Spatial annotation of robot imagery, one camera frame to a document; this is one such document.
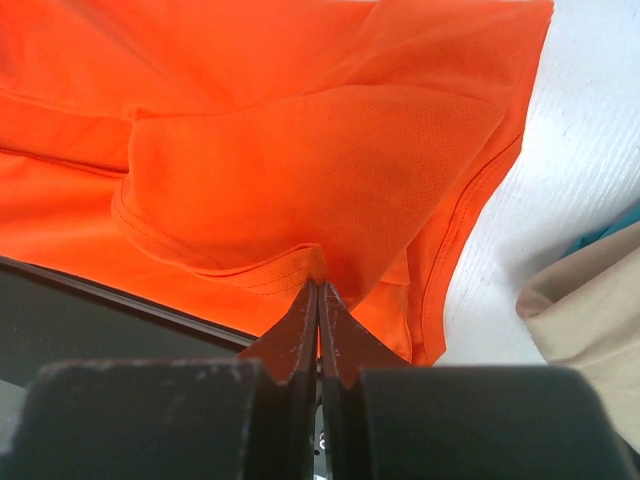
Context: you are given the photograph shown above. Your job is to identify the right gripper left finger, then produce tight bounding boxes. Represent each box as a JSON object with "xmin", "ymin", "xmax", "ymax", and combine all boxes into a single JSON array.
[{"xmin": 1, "ymin": 283, "xmax": 318, "ymax": 479}]

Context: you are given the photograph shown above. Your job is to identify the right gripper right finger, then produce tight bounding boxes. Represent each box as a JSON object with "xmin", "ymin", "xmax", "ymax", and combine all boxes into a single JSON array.
[{"xmin": 318, "ymin": 283, "xmax": 635, "ymax": 479}]

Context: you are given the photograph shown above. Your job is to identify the orange t shirt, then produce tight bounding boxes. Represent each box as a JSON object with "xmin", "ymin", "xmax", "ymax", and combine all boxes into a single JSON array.
[{"xmin": 1, "ymin": 1, "xmax": 553, "ymax": 365}]

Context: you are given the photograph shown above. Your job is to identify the brown cardboard sheet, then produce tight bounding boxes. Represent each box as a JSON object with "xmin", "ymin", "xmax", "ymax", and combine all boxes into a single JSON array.
[{"xmin": 516, "ymin": 225, "xmax": 639, "ymax": 448}]

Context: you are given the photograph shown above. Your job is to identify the teal cloth under cardboard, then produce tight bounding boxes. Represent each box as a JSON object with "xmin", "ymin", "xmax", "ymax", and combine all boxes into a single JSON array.
[{"xmin": 564, "ymin": 203, "xmax": 640, "ymax": 257}]

